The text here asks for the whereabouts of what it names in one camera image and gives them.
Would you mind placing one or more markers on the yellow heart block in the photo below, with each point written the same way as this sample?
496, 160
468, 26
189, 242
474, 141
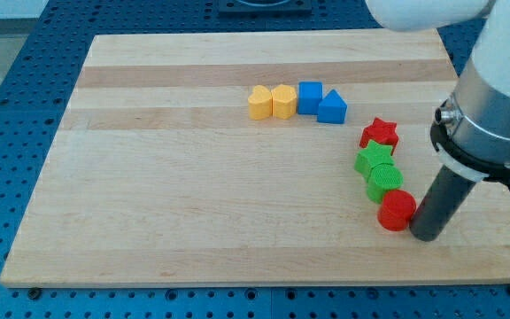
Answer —
260, 103

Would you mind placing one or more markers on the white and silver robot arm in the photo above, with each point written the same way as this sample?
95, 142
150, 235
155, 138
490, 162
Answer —
471, 128

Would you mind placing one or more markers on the green star block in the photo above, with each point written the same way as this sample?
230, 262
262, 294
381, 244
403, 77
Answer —
372, 156

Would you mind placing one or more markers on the red cylinder block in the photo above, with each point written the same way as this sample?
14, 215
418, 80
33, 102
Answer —
396, 210

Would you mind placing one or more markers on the blue cube block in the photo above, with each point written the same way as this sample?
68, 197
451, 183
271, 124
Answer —
309, 97

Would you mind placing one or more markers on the yellow hexagon block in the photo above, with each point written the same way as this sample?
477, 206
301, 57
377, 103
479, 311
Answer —
285, 101

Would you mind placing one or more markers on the wooden board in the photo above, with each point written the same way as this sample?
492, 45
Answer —
158, 177

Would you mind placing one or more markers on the green cylinder block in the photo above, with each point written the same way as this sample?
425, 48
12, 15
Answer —
382, 179

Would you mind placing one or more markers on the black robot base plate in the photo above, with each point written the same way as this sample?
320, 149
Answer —
229, 7

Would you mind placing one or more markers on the blue triangle block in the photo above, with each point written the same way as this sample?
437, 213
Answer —
332, 109

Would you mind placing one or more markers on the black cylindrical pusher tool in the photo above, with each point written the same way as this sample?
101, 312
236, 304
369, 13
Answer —
443, 198

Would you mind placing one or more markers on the red star block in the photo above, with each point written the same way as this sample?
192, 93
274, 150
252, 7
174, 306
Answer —
382, 132

